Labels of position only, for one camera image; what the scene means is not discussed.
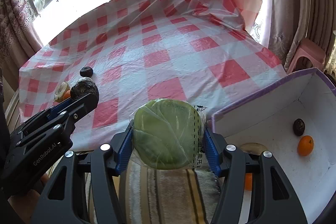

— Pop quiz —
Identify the purple cardboard box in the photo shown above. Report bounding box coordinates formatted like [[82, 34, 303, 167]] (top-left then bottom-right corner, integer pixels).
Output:
[[209, 67, 336, 224]]

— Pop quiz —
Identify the red white checkered plastic tablecloth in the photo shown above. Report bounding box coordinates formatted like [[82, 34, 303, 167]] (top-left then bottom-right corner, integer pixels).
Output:
[[18, 0, 286, 152]]

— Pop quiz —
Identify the striped towel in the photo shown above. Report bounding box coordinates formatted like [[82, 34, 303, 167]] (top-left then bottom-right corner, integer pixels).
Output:
[[47, 151, 223, 224]]

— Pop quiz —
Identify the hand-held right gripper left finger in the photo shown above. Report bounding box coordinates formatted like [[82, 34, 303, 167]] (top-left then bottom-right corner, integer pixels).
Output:
[[31, 123, 134, 224]]

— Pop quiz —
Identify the pale onion half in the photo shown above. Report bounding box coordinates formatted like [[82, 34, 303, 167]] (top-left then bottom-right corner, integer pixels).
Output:
[[239, 143, 269, 155]]

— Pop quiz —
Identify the yellowish onion half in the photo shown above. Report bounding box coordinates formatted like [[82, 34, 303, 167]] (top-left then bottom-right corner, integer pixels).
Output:
[[54, 81, 71, 103]]

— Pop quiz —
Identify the dark wrinkled fruit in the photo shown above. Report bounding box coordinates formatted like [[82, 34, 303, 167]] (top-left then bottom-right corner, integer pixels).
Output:
[[293, 118, 306, 137], [70, 77, 100, 106], [80, 67, 94, 78]]

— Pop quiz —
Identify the pink plastic stool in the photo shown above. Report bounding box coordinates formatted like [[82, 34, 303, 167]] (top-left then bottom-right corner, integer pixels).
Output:
[[286, 38, 326, 75]]

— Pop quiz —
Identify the plastic-wrapped green cabbage half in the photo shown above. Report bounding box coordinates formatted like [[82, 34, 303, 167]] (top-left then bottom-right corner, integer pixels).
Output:
[[130, 98, 208, 170]]

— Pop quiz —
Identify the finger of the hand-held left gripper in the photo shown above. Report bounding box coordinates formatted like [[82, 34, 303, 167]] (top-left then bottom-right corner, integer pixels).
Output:
[[52, 93, 99, 135], [16, 102, 72, 136]]

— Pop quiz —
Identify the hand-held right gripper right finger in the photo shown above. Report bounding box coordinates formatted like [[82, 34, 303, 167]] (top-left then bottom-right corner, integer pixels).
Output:
[[203, 126, 307, 224]]

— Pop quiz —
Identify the cream cabinet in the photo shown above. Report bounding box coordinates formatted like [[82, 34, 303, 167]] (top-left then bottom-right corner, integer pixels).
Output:
[[4, 88, 21, 135]]

